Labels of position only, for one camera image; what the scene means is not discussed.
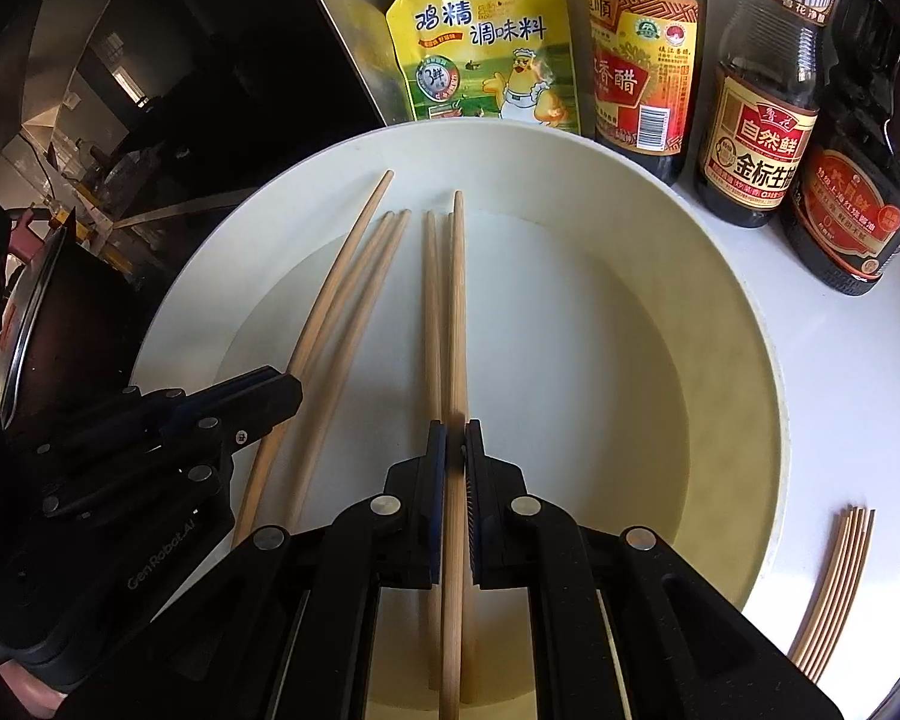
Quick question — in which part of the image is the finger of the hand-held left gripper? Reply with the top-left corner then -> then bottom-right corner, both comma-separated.
41,442 -> 235,518
120,366 -> 303,443

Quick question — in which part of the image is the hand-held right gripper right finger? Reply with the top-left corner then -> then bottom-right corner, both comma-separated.
463,418 -> 845,720

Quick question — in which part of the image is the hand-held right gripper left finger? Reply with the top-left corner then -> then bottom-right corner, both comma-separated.
75,420 -> 451,720

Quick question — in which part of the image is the white round basin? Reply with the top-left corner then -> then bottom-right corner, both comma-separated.
127,124 -> 786,720

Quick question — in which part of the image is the bundle of wooden chopsticks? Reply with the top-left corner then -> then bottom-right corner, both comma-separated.
786,508 -> 877,685

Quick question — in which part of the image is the person's left hand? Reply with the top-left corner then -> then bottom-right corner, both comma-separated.
0,664 -> 68,717

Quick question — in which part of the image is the dark cooking pot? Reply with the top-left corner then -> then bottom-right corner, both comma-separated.
0,176 -> 134,466

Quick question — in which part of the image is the glass pot lid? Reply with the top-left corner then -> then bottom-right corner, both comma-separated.
0,225 -> 70,430

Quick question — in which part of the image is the yellow seasoning pouch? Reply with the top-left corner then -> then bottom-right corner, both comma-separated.
379,0 -> 584,139

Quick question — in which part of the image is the vinegar bottle orange label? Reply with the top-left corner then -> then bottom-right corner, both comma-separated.
581,0 -> 710,187

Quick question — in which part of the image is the soy sauce bottle gold label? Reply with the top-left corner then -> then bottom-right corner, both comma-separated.
694,0 -> 842,231

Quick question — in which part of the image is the dark sauce jug red handle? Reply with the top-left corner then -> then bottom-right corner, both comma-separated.
780,0 -> 900,299

